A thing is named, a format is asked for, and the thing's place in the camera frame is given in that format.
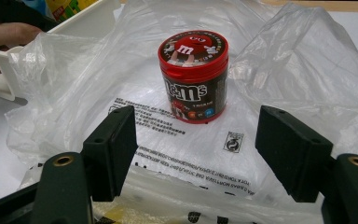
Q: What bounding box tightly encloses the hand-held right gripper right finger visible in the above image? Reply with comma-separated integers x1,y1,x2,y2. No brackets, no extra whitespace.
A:
254,105,336,203

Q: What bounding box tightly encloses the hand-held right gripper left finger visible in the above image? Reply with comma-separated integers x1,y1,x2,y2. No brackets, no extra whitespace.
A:
80,105,140,203

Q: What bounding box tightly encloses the blue snack pouch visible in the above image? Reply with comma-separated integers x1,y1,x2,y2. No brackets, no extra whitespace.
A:
21,0,51,17

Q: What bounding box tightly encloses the yellow drink carton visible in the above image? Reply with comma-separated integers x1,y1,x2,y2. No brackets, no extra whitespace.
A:
44,0,100,23

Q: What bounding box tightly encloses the white plastic bin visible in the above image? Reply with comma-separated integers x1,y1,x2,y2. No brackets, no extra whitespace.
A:
0,0,123,103

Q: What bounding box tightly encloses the clear plastic bag with smiley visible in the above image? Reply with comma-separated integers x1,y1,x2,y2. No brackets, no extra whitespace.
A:
4,0,358,224

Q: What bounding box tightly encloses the red-lidded candy jar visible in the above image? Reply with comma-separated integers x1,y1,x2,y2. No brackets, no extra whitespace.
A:
157,29,230,125

